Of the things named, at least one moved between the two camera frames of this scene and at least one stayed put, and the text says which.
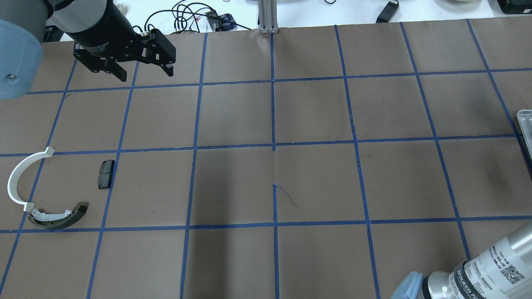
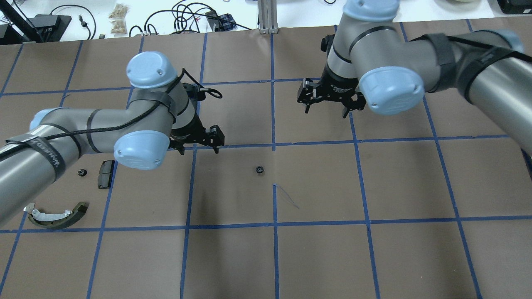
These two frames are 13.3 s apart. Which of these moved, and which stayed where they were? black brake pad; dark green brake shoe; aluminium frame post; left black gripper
Moved: left black gripper
Stayed: black brake pad; dark green brake shoe; aluminium frame post
